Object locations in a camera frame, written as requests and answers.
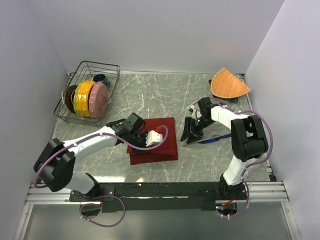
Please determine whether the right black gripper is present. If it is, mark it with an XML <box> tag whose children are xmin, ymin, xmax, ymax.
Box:
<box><xmin>180</xmin><ymin>116</ymin><xmax>216</xmax><ymax>144</ymax></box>

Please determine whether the blue handled knife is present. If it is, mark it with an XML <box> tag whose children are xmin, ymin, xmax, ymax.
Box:
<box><xmin>184</xmin><ymin>133</ymin><xmax>232</xmax><ymax>146</ymax></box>

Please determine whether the dark red cloth napkin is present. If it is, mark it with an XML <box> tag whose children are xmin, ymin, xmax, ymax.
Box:
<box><xmin>126</xmin><ymin>117</ymin><xmax>179</xmax><ymax>165</ymax></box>

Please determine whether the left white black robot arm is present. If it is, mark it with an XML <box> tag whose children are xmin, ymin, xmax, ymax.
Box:
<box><xmin>33</xmin><ymin>113</ymin><xmax>148</xmax><ymax>201</ymax></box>

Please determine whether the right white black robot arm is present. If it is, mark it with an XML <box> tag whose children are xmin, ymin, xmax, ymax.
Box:
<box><xmin>180</xmin><ymin>97</ymin><xmax>269</xmax><ymax>200</ymax></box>

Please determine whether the pink dotted plate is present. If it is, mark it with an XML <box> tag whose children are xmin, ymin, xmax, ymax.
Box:
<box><xmin>88</xmin><ymin>81</ymin><xmax>108</xmax><ymax>118</ymax></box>

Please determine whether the orange woven fan basket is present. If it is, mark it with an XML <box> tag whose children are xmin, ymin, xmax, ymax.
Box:
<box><xmin>210</xmin><ymin>68</ymin><xmax>251</xmax><ymax>99</ymax></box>

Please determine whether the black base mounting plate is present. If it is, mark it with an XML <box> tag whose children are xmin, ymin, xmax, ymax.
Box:
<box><xmin>69</xmin><ymin>182</ymin><xmax>247</xmax><ymax>213</ymax></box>

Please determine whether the yellow green plate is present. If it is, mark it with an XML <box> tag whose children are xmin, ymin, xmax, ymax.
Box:
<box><xmin>73</xmin><ymin>80</ymin><xmax>95</xmax><ymax>118</ymax></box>

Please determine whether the dark teal mug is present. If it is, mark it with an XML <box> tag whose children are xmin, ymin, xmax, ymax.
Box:
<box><xmin>92</xmin><ymin>74</ymin><xmax>111</xmax><ymax>88</ymax></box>

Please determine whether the dark brown plate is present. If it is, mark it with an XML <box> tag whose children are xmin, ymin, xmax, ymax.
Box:
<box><xmin>60</xmin><ymin>85</ymin><xmax>78</xmax><ymax>114</ymax></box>

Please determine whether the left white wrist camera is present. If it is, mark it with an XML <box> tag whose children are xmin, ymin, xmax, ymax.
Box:
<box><xmin>145</xmin><ymin>130</ymin><xmax>163</xmax><ymax>147</ymax></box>

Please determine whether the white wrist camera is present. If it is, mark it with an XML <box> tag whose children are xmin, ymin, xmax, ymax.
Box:
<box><xmin>189</xmin><ymin>105</ymin><xmax>202</xmax><ymax>119</ymax></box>
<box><xmin>145</xmin><ymin>130</ymin><xmax>163</xmax><ymax>147</ymax></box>

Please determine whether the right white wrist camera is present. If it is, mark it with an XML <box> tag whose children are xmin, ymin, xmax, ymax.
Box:
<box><xmin>189</xmin><ymin>105</ymin><xmax>202</xmax><ymax>119</ymax></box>

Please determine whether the aluminium extrusion rail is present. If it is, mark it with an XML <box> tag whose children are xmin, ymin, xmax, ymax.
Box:
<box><xmin>24</xmin><ymin>182</ymin><xmax>290</xmax><ymax>205</ymax></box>

